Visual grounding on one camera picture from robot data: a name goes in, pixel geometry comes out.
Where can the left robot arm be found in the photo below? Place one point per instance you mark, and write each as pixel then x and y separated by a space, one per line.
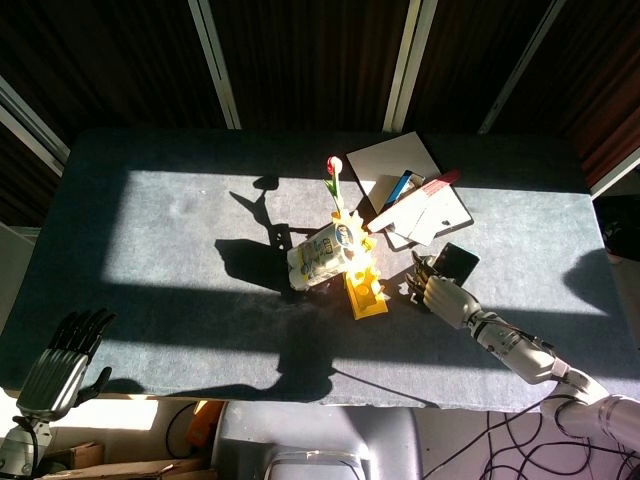
pixel 22 445

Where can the white card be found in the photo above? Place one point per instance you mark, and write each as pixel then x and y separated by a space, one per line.
pixel 425 227

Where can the dark grey felt table mat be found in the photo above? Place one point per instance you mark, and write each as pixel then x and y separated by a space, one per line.
pixel 175 250

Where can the orange object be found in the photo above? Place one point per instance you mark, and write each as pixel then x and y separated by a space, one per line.
pixel 202 425

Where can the black framed tablet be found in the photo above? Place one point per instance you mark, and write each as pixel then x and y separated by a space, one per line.
pixel 452 207

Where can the yellow plastic holder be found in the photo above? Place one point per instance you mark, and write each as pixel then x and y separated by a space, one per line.
pixel 367 300

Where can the small brown cardboard box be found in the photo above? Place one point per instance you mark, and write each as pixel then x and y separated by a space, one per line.
pixel 82 454

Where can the white window frame bar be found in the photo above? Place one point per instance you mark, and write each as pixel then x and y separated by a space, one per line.
pixel 407 65
pixel 215 60
pixel 30 127
pixel 522 65

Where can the flat brown cardboard box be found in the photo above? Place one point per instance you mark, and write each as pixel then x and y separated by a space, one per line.
pixel 130 470

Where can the red and white long box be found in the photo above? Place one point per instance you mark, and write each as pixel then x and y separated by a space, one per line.
pixel 410 207

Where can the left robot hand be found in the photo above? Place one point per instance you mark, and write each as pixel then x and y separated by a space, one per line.
pixel 52 385

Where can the grey chair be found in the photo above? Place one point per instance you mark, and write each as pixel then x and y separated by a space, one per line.
pixel 310 435

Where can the blue small box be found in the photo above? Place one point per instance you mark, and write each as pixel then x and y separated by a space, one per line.
pixel 397 192

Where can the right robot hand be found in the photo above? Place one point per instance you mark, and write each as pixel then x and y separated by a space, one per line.
pixel 450 302

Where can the artificial red white tulip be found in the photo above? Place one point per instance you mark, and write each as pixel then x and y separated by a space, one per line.
pixel 335 165

